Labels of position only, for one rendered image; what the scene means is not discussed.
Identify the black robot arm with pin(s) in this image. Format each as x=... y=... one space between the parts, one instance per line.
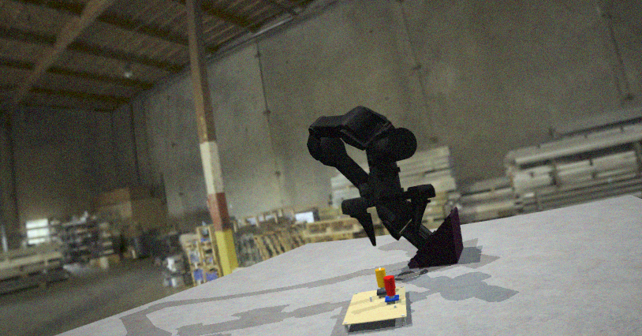
x=367 y=130

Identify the beige circuit board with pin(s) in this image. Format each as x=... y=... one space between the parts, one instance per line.
x=377 y=305

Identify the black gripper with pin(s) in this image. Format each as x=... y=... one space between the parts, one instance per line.
x=385 y=182

